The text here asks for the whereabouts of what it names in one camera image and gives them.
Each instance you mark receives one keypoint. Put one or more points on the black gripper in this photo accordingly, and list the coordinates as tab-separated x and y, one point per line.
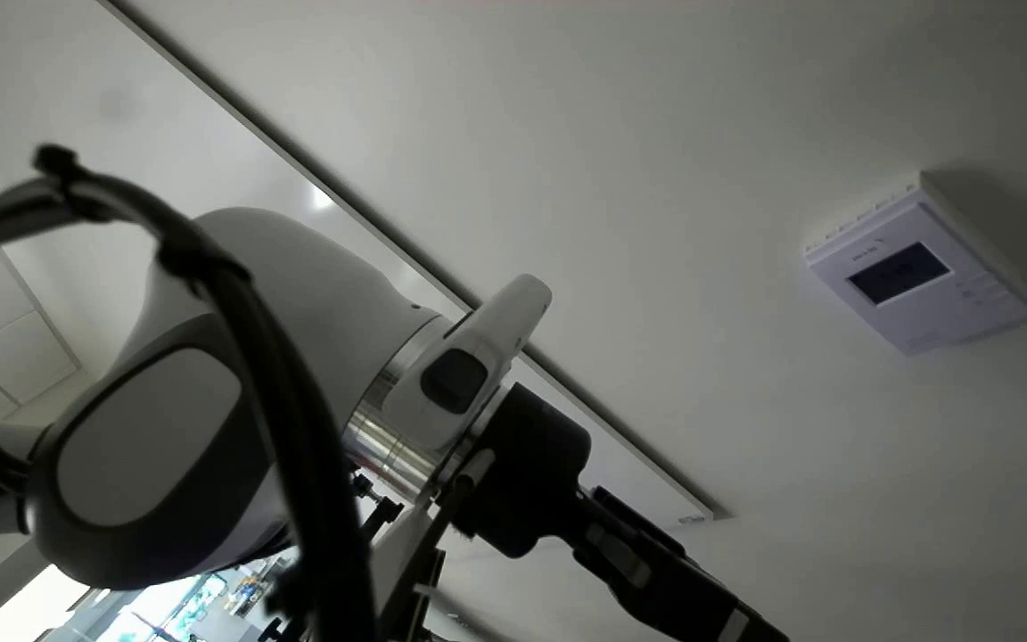
527	476

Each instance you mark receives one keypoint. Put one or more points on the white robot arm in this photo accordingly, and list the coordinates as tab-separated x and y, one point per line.
285	323

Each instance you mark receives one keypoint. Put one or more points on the white wall thermostat with display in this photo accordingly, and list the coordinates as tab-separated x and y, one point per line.
910	279

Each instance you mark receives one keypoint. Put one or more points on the grey wall trim strip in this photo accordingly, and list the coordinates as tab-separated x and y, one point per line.
418	256

